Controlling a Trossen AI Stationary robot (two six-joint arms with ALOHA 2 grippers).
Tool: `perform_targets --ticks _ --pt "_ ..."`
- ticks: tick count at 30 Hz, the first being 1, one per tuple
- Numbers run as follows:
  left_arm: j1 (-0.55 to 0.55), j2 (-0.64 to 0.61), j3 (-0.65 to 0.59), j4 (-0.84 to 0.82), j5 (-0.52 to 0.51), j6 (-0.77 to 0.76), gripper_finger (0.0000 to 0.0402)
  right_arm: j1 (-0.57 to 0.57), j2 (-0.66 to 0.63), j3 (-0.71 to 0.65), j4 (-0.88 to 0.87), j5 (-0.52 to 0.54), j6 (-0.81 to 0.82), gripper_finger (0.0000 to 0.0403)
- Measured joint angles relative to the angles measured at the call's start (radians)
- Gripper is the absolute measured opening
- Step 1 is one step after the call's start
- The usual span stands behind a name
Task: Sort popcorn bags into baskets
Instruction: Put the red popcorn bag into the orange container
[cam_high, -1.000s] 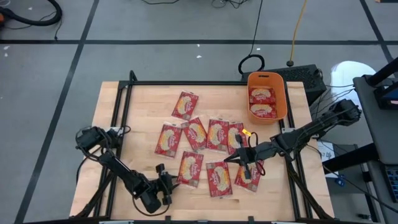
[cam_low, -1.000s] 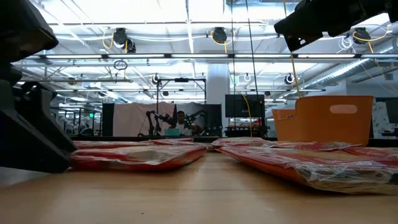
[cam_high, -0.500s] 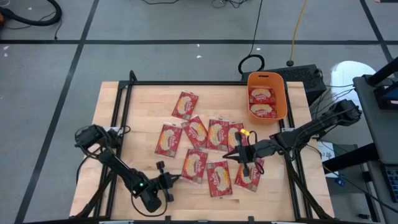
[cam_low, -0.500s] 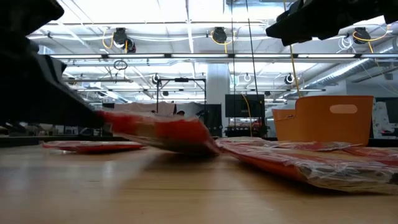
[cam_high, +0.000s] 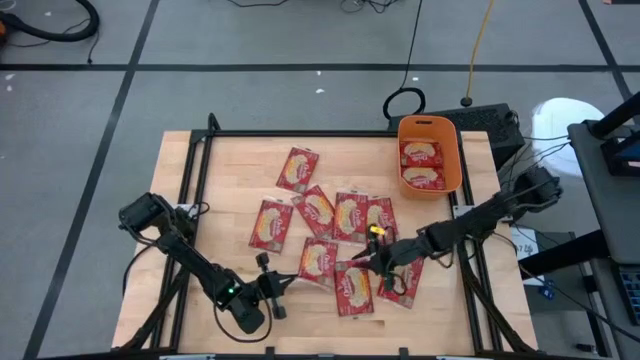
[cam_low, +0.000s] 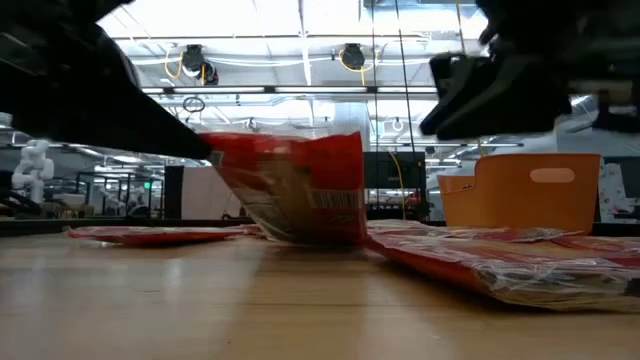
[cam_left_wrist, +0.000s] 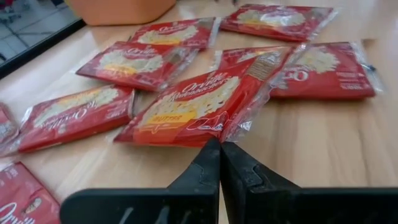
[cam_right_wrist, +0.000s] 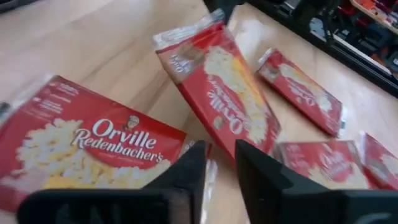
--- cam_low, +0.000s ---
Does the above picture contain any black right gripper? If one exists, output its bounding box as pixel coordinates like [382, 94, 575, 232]
[418, 0, 640, 142]

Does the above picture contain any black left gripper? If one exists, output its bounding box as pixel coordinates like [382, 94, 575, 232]
[0, 0, 211, 161]

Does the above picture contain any black panel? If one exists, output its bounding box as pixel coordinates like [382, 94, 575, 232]
[163, 165, 185, 220]

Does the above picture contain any beige curtain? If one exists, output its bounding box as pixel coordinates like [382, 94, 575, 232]
[182, 164, 244, 220]

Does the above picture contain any orange plastic basket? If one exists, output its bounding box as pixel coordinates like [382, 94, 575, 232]
[437, 152, 603, 236]

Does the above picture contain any black monitor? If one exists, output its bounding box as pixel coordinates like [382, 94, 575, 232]
[363, 151, 427, 190]

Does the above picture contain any white pillar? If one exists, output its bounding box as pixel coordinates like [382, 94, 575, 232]
[332, 102, 371, 151]

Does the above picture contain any yellow hanging cable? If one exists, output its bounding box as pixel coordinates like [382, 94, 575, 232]
[453, 0, 487, 162]

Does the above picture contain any thin black hanging cable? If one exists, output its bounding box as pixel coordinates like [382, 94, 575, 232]
[369, 0, 379, 221]

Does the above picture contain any yellow background cable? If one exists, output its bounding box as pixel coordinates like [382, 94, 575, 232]
[388, 151, 407, 221]

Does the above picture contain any black table frame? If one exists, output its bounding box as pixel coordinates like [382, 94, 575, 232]
[0, 218, 640, 237]

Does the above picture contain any long ceiling light rail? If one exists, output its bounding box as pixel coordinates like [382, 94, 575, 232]
[142, 85, 439, 95]

